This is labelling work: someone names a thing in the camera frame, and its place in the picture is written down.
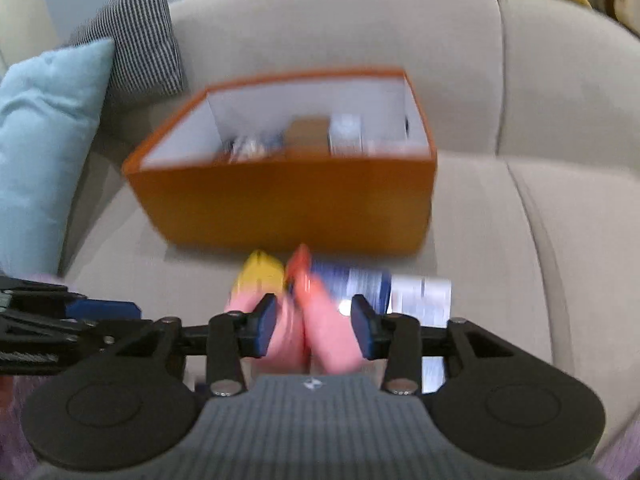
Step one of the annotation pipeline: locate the orange storage box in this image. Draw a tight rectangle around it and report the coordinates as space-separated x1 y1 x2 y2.
122 67 437 256

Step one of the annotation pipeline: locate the pink bottle orange pump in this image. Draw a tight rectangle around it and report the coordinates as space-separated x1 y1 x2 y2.
285 244 366 375

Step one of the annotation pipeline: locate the white cream tube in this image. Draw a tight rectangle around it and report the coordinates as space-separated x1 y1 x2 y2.
387 274 451 393

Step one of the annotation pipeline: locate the blue battery pack box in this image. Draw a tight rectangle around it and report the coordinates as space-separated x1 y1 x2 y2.
311 260 392 316

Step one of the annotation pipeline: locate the small grey blue box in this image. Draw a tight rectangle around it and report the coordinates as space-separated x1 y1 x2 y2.
329 114 362 155

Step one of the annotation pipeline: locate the illustrated card box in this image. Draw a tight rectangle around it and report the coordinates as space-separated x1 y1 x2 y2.
222 133 284 162

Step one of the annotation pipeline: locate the yellow tape measure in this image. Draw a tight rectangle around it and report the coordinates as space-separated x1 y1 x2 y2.
231 250 285 299

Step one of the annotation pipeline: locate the light blue cushion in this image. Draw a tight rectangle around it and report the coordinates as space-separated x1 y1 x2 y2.
1 38 115 276

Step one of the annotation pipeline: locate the brown cardboard box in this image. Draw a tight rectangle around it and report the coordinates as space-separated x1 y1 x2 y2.
283 116 331 156

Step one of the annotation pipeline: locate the black white striped cushion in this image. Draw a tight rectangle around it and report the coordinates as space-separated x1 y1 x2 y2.
66 0 186 108

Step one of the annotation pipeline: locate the purple fluffy blanket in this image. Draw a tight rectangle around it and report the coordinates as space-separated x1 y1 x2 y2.
1 376 41 479

